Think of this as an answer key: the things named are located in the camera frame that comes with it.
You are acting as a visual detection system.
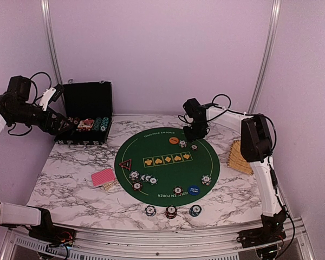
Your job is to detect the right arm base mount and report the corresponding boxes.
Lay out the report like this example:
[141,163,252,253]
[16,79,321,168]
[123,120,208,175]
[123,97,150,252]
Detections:
[236,227,287,248]

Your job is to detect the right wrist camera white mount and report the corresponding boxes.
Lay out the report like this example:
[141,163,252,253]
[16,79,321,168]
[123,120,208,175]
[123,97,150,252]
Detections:
[183,98,202,119]

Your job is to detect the blue white chip stack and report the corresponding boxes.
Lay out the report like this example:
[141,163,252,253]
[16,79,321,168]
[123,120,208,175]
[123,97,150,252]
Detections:
[145,205,156,217]

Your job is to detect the green chip row in case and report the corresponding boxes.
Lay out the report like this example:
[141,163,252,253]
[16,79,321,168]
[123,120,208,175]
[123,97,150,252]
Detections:
[92,118,102,131]

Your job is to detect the teal chip row in case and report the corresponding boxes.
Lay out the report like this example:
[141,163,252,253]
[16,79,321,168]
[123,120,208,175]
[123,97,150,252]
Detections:
[100,117,109,132]

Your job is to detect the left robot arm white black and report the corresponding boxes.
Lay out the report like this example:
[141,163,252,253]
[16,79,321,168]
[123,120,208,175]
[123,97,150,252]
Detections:
[0,127,58,241]

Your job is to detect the teal black chip stack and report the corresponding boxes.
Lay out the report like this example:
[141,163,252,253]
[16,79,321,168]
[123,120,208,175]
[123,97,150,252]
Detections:
[189,205,202,217]

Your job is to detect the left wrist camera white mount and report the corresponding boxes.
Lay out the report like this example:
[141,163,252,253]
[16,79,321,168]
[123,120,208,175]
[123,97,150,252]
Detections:
[38,84,64,111]

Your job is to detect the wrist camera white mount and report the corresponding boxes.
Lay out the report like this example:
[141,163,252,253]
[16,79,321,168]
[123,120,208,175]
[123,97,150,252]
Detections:
[183,98,202,119]
[38,84,64,111]

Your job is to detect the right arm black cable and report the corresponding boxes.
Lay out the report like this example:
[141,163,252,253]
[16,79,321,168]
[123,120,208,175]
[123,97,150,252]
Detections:
[200,94,277,152]

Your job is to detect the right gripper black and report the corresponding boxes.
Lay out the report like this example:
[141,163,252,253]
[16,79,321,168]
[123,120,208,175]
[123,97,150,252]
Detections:
[184,120,208,142]

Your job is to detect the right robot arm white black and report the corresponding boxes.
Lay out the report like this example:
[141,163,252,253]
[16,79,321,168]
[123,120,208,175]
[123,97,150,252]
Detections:
[183,100,287,243]

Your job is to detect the front aluminium rail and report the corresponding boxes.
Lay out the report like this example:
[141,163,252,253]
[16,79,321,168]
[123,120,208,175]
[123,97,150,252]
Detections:
[0,218,315,259]

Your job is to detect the left aluminium frame post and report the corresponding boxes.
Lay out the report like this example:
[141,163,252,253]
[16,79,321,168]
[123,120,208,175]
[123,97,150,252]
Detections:
[41,0,63,84]

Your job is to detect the red backed card deck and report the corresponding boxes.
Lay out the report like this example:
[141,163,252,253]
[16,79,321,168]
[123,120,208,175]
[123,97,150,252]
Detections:
[91,168,116,187]

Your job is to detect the teal chips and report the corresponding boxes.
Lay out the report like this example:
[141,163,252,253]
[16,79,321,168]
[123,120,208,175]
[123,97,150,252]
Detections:
[140,174,158,185]

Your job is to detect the woven bamboo tray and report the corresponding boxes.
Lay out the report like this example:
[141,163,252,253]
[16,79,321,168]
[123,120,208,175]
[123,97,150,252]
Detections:
[227,139,254,176]

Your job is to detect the black red triangle dealer button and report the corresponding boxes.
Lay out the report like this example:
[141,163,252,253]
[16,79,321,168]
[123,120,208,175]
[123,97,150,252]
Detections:
[119,159,132,171]

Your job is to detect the right aluminium frame post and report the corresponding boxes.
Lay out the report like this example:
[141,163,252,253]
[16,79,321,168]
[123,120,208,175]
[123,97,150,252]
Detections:
[247,0,282,114]

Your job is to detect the aluminium frame post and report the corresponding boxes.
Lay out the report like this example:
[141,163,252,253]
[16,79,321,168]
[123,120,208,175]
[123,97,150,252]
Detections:
[247,0,282,114]
[41,0,63,84]

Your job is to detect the black poker chip case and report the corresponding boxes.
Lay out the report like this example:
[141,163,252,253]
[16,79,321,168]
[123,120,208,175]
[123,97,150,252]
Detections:
[54,81,113,146]

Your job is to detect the brown black chip stack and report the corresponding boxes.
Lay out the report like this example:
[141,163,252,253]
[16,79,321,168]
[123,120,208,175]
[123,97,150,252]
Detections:
[165,205,177,219]

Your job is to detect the blue small blind button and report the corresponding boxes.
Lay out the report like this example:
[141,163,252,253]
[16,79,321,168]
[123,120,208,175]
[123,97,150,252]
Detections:
[188,185,200,196]

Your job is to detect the card decks in case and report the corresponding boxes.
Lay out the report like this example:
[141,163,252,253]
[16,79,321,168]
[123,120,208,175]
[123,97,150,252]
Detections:
[76,119,95,132]

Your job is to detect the orange big blind button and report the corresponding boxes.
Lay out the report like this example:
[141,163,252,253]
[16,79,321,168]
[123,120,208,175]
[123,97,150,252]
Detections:
[169,136,179,145]

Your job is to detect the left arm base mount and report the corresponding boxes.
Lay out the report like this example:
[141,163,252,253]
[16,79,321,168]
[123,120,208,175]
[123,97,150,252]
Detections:
[29,226,76,247]

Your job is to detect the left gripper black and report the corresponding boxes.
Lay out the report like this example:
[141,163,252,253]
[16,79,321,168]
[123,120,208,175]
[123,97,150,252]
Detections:
[9,102,73,135]

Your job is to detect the round green poker mat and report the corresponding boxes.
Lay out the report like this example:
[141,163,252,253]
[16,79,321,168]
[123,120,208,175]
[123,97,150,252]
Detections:
[114,127,221,207]

